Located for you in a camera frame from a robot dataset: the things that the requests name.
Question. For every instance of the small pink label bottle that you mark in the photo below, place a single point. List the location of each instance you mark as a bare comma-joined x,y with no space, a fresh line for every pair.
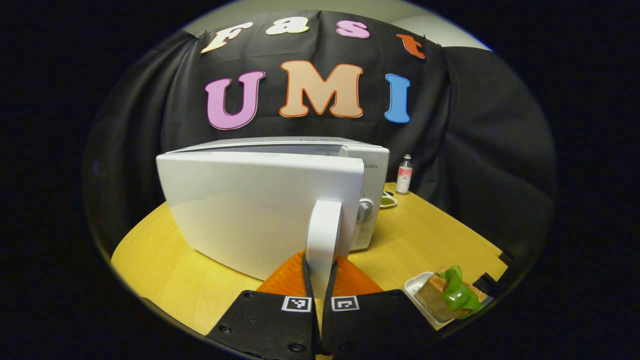
404,176

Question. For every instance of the white divided condiment dish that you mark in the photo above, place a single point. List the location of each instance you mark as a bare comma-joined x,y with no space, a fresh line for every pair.
387,201

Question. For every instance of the white microwave oven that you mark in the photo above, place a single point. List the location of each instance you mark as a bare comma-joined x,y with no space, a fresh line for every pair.
250,210

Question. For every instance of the white rectangular food plate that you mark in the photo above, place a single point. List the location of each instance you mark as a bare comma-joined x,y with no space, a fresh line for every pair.
414,285

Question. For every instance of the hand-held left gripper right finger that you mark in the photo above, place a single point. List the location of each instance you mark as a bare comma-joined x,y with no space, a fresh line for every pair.
375,325

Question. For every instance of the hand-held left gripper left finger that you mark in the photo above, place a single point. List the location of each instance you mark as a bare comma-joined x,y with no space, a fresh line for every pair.
272,327

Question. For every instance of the lettuce sandwich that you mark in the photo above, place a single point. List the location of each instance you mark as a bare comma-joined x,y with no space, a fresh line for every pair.
457,295

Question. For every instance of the black table edge clamp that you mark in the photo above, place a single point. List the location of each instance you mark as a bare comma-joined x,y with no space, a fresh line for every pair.
487,285

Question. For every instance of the black backdrop cloth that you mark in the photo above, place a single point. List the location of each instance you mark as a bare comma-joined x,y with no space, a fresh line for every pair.
490,125

